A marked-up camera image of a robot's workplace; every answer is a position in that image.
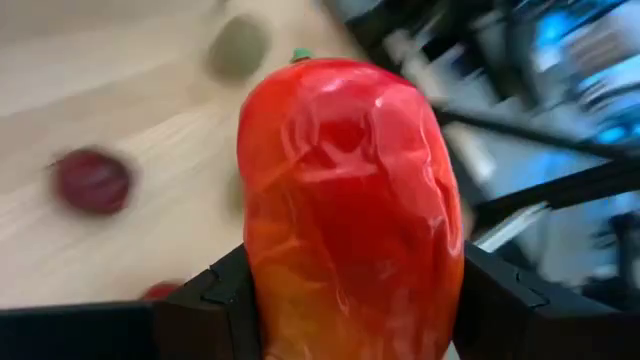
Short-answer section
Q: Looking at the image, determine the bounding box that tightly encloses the silver aluminium bracket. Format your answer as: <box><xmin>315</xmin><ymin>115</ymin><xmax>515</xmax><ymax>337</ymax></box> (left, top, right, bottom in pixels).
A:
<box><xmin>472</xmin><ymin>202</ymin><xmax>551</xmax><ymax>253</ymax></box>

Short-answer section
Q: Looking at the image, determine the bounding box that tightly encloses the small red orange fruit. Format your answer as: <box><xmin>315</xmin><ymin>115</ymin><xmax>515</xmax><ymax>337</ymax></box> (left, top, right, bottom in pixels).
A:
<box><xmin>141</xmin><ymin>280</ymin><xmax>185</xmax><ymax>302</ymax></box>

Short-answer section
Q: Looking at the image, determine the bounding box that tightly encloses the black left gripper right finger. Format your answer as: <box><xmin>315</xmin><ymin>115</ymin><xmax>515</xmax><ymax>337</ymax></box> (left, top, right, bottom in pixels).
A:
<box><xmin>452</xmin><ymin>241</ymin><xmax>640</xmax><ymax>360</ymax></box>

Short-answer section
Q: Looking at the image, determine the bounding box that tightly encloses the dark red pomegranate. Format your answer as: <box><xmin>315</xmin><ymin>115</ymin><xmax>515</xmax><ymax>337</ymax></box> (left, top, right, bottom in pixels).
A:
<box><xmin>49</xmin><ymin>146</ymin><xmax>135</xmax><ymax>217</ymax></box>

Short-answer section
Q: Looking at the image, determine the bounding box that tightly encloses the large red orange mango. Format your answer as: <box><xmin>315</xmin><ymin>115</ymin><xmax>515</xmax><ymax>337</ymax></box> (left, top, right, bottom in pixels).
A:
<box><xmin>236</xmin><ymin>47</ymin><xmax>466</xmax><ymax>360</ymax></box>

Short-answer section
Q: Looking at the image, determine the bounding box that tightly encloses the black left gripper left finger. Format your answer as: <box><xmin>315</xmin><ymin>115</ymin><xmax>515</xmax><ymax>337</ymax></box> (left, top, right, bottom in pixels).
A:
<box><xmin>0</xmin><ymin>243</ymin><xmax>264</xmax><ymax>360</ymax></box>

